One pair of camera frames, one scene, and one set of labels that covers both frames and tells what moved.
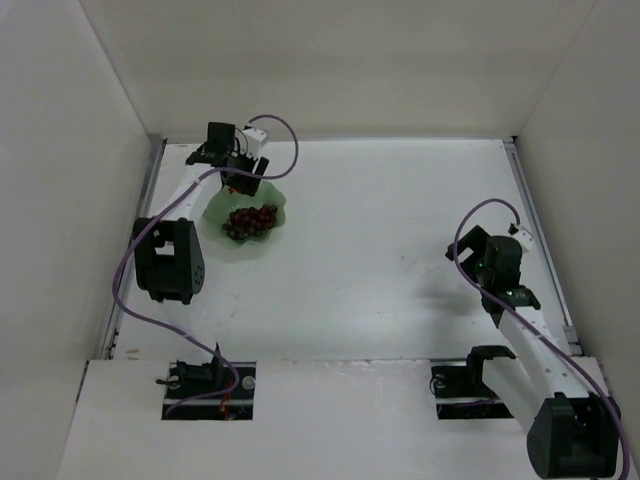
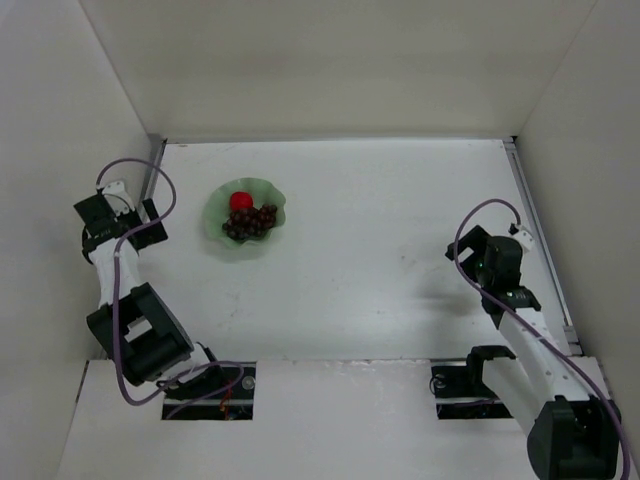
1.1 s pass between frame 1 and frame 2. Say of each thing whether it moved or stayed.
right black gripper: stayed
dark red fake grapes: stayed
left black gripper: moved
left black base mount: stayed
